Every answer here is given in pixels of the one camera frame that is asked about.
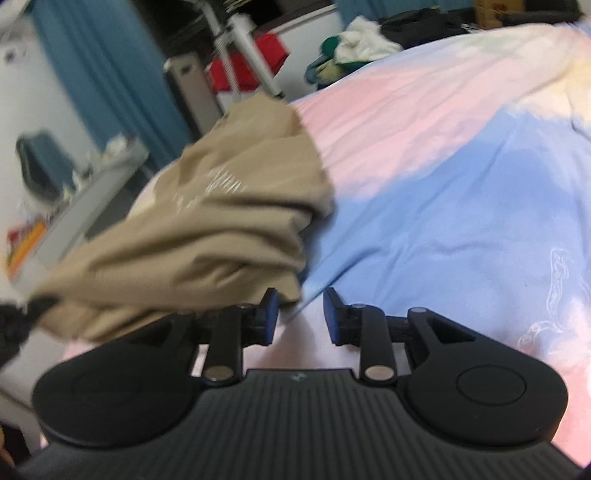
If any white cloth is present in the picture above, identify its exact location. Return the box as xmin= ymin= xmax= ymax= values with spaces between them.
xmin=333 ymin=15 xmax=403 ymax=66

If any black clothes pile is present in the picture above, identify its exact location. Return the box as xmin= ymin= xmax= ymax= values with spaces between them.
xmin=378 ymin=6 xmax=482 ymax=48

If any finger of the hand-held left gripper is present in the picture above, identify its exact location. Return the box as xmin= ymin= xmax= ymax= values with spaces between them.
xmin=27 ymin=296 xmax=59 ymax=330

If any khaki garment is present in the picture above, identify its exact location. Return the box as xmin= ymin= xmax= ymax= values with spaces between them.
xmin=30 ymin=92 xmax=336 ymax=345

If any pastel pink blue bed sheet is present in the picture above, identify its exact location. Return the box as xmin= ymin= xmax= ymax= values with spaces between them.
xmin=60 ymin=21 xmax=591 ymax=467

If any cardboard box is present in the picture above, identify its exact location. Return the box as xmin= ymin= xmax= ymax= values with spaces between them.
xmin=475 ymin=0 xmax=509 ymax=29

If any grey desk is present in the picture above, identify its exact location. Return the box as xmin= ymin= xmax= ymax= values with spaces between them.
xmin=13 ymin=135 xmax=152 ymax=288

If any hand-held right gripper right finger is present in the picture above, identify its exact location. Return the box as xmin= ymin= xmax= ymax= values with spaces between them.
xmin=322 ymin=287 xmax=476 ymax=387

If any white cabinet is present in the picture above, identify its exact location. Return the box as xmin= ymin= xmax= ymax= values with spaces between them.
xmin=216 ymin=4 xmax=348 ymax=112

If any black framed wavy mirror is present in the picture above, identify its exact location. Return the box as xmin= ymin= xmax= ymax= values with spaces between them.
xmin=15 ymin=130 xmax=69 ymax=200

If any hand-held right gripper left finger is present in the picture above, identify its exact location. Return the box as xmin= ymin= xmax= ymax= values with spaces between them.
xmin=127 ymin=287 xmax=281 ymax=387

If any red cloth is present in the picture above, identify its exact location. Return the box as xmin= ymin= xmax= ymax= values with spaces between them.
xmin=204 ymin=33 xmax=290 ymax=94

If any grey steamer hose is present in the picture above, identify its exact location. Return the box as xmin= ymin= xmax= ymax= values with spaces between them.
xmin=202 ymin=0 xmax=242 ymax=95

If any white garment steamer pole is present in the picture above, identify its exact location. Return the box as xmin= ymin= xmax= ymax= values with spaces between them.
xmin=225 ymin=13 xmax=283 ymax=99

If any orange box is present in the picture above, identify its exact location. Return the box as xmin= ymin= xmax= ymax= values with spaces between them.
xmin=6 ymin=218 xmax=50 ymax=281

